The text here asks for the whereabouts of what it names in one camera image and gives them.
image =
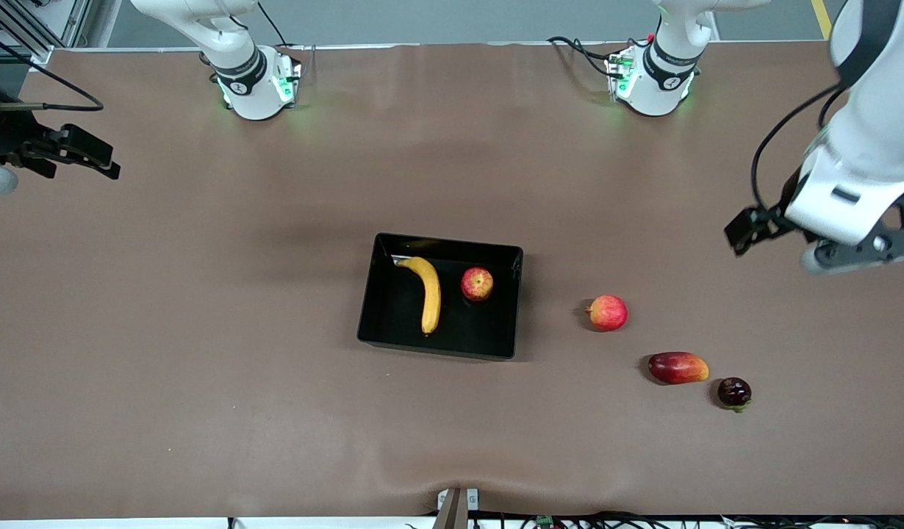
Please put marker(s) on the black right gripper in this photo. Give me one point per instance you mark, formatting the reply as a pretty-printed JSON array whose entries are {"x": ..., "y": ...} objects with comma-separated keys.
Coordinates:
[{"x": 5, "y": 132}]

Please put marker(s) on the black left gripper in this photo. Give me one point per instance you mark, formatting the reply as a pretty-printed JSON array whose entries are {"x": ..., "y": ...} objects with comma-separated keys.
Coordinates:
[{"x": 774, "y": 214}]

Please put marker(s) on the red yellow apple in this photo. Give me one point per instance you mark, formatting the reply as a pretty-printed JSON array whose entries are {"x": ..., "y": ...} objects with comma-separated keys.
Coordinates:
[{"x": 478, "y": 284}]

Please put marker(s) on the black plastic box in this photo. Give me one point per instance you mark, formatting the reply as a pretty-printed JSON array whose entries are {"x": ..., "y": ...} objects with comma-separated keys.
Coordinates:
[{"x": 459, "y": 330}]

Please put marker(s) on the yellow banana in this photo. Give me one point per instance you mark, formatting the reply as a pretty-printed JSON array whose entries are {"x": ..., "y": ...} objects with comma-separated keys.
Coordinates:
[{"x": 431, "y": 294}]

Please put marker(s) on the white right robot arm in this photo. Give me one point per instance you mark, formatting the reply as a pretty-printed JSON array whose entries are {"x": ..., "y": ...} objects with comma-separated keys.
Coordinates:
[{"x": 239, "y": 44}]

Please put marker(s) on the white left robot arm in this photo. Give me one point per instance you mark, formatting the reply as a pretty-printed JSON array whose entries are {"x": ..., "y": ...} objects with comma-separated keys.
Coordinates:
[{"x": 871, "y": 132}]

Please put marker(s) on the red apple left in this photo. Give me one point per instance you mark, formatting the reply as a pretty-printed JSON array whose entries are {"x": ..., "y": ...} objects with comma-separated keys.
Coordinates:
[{"x": 608, "y": 313}]

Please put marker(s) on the red mango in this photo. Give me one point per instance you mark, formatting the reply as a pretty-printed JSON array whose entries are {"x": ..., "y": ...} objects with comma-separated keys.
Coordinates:
[{"x": 678, "y": 368}]

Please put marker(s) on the dark purple mangosteen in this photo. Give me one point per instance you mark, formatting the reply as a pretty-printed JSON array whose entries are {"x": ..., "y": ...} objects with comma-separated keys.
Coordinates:
[{"x": 734, "y": 391}]

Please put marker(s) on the brown table cover sheet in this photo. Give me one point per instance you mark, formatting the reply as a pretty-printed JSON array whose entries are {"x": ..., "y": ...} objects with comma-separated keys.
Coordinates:
[{"x": 452, "y": 184}]

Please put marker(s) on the black left camera bracket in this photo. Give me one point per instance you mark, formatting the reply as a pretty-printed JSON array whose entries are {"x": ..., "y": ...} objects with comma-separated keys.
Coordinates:
[{"x": 863, "y": 253}]

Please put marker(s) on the aluminium profile frame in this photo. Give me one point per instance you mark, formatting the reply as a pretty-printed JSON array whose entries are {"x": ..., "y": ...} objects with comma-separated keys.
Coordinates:
[{"x": 26, "y": 33}]

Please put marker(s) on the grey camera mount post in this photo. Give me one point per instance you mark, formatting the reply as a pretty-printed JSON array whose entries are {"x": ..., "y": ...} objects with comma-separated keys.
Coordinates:
[{"x": 452, "y": 514}]

